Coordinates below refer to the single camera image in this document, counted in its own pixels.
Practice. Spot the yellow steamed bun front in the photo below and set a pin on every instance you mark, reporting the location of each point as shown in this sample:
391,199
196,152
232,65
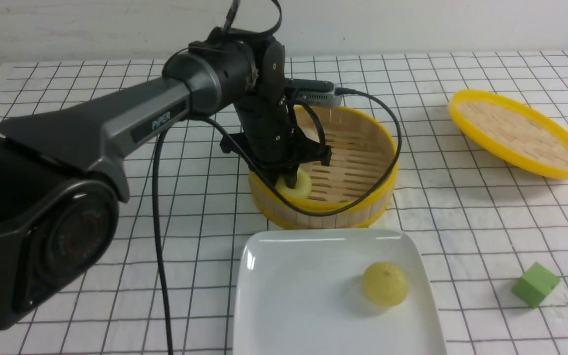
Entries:
300,191

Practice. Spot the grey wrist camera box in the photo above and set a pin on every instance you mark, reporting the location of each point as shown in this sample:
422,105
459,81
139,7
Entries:
312,92

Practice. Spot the green foam cube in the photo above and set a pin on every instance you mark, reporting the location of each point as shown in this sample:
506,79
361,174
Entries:
535,285

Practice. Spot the white square ceramic plate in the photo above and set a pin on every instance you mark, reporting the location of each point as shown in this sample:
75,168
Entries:
299,293

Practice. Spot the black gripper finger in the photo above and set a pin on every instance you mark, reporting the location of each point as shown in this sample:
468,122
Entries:
290,177

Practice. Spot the yellow rimmed bamboo steamer lid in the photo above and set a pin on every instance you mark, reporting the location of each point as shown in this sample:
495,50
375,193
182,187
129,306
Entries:
512,131

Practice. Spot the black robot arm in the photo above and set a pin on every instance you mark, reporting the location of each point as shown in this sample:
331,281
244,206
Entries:
62,172

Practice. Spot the yellow rimmed bamboo steamer basket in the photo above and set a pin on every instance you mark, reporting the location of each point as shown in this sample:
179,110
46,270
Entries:
362,149

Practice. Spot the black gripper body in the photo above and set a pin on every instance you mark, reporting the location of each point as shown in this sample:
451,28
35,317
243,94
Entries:
271,140

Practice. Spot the pale white steamed bun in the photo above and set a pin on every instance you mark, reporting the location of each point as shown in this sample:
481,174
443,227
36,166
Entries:
311,134

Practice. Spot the yellow steamed bun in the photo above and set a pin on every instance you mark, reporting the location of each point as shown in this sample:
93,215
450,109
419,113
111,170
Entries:
300,191
384,284

